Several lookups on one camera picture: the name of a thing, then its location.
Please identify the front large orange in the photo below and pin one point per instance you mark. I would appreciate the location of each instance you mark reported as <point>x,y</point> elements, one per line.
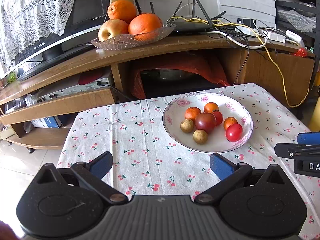
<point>144,26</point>

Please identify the red cloth in cabinet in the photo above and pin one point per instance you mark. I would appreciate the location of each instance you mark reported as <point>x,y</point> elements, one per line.
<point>174,73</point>

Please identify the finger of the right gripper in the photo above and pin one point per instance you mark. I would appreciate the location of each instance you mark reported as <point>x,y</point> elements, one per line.
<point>284,150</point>
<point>309,138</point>

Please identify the white power strip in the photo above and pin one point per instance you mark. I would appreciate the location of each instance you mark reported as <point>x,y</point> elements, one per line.
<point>270,35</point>

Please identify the wooden tv cabinet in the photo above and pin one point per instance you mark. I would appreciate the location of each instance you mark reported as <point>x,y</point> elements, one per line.
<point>285,76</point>

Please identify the large orange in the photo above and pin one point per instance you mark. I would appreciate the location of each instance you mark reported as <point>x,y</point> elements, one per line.
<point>144,26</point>
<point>122,10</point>

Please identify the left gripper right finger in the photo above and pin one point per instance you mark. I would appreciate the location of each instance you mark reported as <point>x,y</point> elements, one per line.
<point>231,176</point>

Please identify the silver set-top box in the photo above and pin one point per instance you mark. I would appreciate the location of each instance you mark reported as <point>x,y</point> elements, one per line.
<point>76,84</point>

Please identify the white floral ceramic bowl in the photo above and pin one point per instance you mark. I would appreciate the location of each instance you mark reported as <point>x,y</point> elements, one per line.
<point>173,115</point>

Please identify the white lace cover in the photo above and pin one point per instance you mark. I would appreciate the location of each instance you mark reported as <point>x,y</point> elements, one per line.
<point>24,22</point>

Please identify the cherry print tablecloth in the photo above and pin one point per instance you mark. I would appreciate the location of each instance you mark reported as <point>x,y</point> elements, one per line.
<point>146,160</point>

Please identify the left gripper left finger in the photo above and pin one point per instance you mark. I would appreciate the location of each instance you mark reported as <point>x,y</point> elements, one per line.
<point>90,177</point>

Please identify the black metal shelf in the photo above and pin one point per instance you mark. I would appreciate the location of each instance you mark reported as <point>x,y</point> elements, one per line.
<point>302,18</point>

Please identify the mandarin orange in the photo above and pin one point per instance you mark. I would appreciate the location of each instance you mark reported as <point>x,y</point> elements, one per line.
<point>191,113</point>
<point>229,121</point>
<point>210,107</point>

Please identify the black television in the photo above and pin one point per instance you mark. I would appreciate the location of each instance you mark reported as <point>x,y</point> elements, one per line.
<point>86,15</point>

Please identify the yellow red apple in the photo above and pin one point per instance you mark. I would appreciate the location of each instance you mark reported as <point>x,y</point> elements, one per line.
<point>112,28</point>

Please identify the small red tomato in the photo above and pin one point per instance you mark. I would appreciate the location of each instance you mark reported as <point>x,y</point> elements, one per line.
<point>234,132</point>
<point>219,117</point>

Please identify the black power adapter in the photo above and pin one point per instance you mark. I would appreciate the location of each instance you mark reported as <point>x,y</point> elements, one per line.
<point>246,21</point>

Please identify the glass fruit dish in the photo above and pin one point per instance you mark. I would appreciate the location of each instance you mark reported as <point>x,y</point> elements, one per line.
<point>127,41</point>

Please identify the brown kiwi fruit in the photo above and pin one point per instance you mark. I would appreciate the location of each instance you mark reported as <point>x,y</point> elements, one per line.
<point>200,136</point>
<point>187,126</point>

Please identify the top large orange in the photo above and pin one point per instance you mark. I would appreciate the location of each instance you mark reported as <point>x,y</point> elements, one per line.
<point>122,10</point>

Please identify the small red ornament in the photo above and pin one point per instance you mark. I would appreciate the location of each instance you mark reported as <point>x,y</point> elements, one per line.
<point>301,52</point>

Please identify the yellow trash bin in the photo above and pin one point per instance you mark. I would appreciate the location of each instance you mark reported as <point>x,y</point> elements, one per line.
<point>314,124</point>

